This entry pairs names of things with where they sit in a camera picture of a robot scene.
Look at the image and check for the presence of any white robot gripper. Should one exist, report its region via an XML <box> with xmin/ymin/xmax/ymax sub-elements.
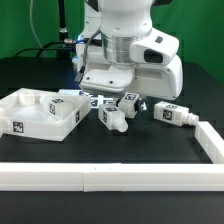
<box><xmin>79</xmin><ymin>53</ymin><xmax>184</xmax><ymax>112</ymax></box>

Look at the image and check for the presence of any white square tabletop tray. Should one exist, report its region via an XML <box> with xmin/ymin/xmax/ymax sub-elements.
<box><xmin>0</xmin><ymin>88</ymin><xmax>91</xmax><ymax>141</ymax></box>

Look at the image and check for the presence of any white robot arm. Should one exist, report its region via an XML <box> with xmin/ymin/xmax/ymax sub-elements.
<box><xmin>76</xmin><ymin>0</ymin><xmax>183</xmax><ymax>100</ymax></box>

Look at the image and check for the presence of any paper sheet with tags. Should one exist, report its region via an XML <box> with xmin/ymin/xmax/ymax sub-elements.
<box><xmin>59</xmin><ymin>89</ymin><xmax>116</xmax><ymax>109</ymax></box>

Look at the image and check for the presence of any white right fence bar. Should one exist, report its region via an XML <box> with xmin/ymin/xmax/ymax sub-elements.
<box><xmin>195</xmin><ymin>121</ymin><xmax>224</xmax><ymax>164</ymax></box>

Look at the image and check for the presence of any white fence bar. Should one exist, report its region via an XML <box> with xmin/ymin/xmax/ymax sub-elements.
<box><xmin>195</xmin><ymin>121</ymin><xmax>224</xmax><ymax>164</ymax></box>
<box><xmin>0</xmin><ymin>162</ymin><xmax>224</xmax><ymax>192</ymax></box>

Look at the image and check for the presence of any black pole stand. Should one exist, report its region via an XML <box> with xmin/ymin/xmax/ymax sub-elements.
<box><xmin>57</xmin><ymin>0</ymin><xmax>69</xmax><ymax>61</ymax></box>

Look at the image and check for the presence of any green backdrop curtain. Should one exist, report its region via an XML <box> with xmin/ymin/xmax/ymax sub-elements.
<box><xmin>0</xmin><ymin>0</ymin><xmax>224</xmax><ymax>83</ymax></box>

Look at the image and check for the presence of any white front fence bar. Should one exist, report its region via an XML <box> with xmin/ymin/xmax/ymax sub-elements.
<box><xmin>0</xmin><ymin>162</ymin><xmax>224</xmax><ymax>192</ymax></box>

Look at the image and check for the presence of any black cable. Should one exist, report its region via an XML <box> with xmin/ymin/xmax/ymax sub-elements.
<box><xmin>14</xmin><ymin>40</ymin><xmax>78</xmax><ymax>58</ymax></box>

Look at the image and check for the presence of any white hanging cable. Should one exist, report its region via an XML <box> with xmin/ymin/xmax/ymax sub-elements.
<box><xmin>29</xmin><ymin>0</ymin><xmax>44</xmax><ymax>48</ymax></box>

